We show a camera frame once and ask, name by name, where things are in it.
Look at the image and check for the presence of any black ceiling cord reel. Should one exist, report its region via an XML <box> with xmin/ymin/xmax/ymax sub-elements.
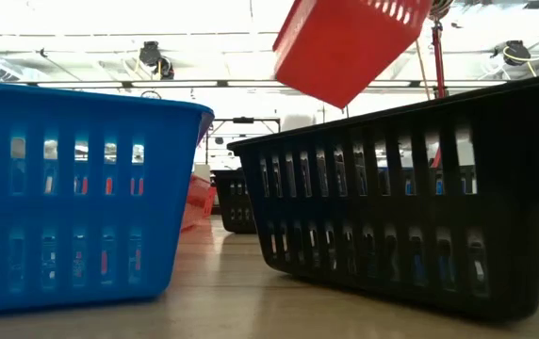
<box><xmin>489</xmin><ymin>40</ymin><xmax>539</xmax><ymax>79</ymax></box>
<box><xmin>138</xmin><ymin>40</ymin><xmax>176</xmax><ymax>81</ymax></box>

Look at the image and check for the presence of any long ceiling light bar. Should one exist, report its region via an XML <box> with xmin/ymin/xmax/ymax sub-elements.
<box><xmin>38</xmin><ymin>79</ymin><xmax>506</xmax><ymax>89</ymax></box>

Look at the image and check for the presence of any yellow hanging cable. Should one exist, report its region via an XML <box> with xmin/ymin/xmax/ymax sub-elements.
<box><xmin>414</xmin><ymin>40</ymin><xmax>433</xmax><ymax>101</ymax></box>

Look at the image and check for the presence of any blue plastic slotted basket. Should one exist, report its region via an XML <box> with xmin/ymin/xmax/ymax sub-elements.
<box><xmin>0</xmin><ymin>79</ymin><xmax>216</xmax><ymax>315</ymax></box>

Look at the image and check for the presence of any black background metal frame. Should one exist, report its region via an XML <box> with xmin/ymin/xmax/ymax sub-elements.
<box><xmin>204</xmin><ymin>116</ymin><xmax>283</xmax><ymax>166</ymax></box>

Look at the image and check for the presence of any red plastic slotted basket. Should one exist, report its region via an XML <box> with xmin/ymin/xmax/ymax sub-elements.
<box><xmin>272</xmin><ymin>0</ymin><xmax>434</xmax><ymax>110</ymax></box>
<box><xmin>180</xmin><ymin>172</ymin><xmax>218</xmax><ymax>233</ymax></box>

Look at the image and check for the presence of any red desk lamp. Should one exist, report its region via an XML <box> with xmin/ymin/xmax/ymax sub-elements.
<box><xmin>428</xmin><ymin>0</ymin><xmax>455</xmax><ymax>101</ymax></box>

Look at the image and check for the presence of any black plastic slotted basket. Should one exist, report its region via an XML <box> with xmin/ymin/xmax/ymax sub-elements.
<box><xmin>211</xmin><ymin>168</ymin><xmax>257</xmax><ymax>235</ymax></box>
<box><xmin>226</xmin><ymin>71</ymin><xmax>539</xmax><ymax>324</ymax></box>

